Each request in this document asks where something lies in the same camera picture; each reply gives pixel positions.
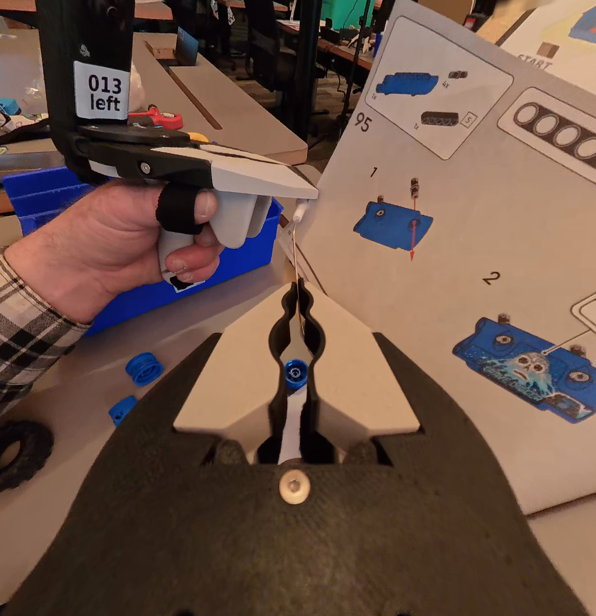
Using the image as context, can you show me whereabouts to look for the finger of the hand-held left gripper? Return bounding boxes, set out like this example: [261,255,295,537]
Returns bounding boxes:
[202,143,309,180]
[151,146,320,199]

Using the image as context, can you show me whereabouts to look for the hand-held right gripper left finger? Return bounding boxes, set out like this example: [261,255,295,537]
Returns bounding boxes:
[173,281,299,441]

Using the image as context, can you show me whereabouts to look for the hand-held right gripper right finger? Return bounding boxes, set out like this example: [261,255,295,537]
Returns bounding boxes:
[300,280,421,439]

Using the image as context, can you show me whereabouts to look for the blue curved panel piece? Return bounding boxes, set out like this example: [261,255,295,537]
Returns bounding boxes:
[108,395,139,428]

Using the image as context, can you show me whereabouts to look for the instruction booklet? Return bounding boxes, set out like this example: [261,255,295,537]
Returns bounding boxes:
[279,0,596,516]

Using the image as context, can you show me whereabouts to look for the person's left forearm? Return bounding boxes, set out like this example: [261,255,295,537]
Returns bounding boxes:
[0,248,92,424]

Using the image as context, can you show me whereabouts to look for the grey background desk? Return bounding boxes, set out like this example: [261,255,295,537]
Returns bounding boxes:
[132,31,308,167]

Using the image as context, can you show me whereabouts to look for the person's left hand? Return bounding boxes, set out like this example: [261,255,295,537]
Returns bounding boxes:
[4,178,226,324]

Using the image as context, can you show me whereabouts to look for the blue wheel rim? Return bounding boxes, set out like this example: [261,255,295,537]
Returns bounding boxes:
[125,352,165,387]
[283,359,309,390]

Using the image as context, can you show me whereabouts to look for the red hand clamp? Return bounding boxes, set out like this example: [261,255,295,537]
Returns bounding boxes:
[129,105,184,131]

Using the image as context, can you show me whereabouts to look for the black steel pole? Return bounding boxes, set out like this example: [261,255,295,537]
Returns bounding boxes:
[293,0,323,140]

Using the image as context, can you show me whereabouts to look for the blue storage bin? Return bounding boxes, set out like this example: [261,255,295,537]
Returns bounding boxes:
[2,166,284,338]

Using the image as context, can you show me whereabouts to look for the green bin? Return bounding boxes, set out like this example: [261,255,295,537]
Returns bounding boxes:
[319,0,375,30]

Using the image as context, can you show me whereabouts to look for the black rubber tyre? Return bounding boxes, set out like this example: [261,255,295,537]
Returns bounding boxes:
[0,420,55,494]

